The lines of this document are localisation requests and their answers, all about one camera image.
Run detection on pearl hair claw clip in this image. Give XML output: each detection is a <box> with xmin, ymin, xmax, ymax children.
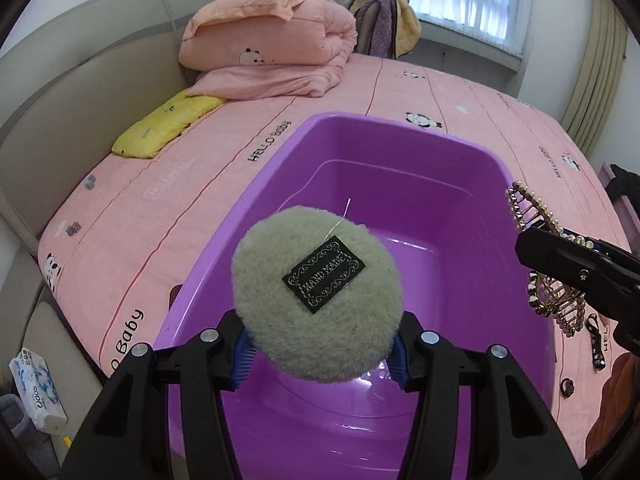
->
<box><xmin>506</xmin><ymin>181</ymin><xmax>588</xmax><ymax>337</ymax></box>

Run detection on black printed strap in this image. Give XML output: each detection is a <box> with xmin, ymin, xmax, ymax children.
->
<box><xmin>583</xmin><ymin>312</ymin><xmax>608</xmax><ymax>372</ymax></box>

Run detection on grey fuzzy round puff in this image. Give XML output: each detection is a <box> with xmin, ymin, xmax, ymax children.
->
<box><xmin>231</xmin><ymin>206</ymin><xmax>404</xmax><ymax>384</ymax></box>

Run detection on pink fuzzy flower headband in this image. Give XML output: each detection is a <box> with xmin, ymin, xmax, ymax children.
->
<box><xmin>586</xmin><ymin>352</ymin><xmax>639</xmax><ymax>460</ymax></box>

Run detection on pink storage box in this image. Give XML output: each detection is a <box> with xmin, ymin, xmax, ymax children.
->
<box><xmin>598</xmin><ymin>162</ymin><xmax>639</xmax><ymax>256</ymax></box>

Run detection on black clothes on box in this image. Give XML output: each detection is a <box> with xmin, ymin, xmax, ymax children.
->
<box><xmin>605</xmin><ymin>164</ymin><xmax>640</xmax><ymax>214</ymax></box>

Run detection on pink bed sheet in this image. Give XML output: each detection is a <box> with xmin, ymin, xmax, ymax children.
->
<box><xmin>39</xmin><ymin>55</ymin><xmax>627</xmax><ymax>460</ymax></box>

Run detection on purple plastic basin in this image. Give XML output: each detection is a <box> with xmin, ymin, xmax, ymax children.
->
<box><xmin>157</xmin><ymin>114</ymin><xmax>554</xmax><ymax>479</ymax></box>

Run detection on tissue pack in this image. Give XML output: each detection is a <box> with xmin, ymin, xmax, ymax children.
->
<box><xmin>9</xmin><ymin>348</ymin><xmax>68</xmax><ymax>436</ymax></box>

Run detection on right beige curtain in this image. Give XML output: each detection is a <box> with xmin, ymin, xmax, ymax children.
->
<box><xmin>561</xmin><ymin>0</ymin><xmax>629</xmax><ymax>156</ymax></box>

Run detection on beige bedside cushion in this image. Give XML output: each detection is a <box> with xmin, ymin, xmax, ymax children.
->
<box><xmin>1</xmin><ymin>249</ymin><xmax>102</xmax><ymax>471</ymax></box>

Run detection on yellow pillow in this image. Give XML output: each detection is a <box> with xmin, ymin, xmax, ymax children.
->
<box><xmin>112</xmin><ymin>90</ymin><xmax>226</xmax><ymax>159</ymax></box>

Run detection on folded pink quilt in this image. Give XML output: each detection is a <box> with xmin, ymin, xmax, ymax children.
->
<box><xmin>179</xmin><ymin>0</ymin><xmax>357</xmax><ymax>101</ymax></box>

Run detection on grey bed headboard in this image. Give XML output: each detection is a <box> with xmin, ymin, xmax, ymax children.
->
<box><xmin>1</xmin><ymin>0</ymin><xmax>213</xmax><ymax>252</ymax></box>

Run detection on chair with draped clothes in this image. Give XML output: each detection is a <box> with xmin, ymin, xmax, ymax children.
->
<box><xmin>347</xmin><ymin>0</ymin><xmax>422</xmax><ymax>60</ymax></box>

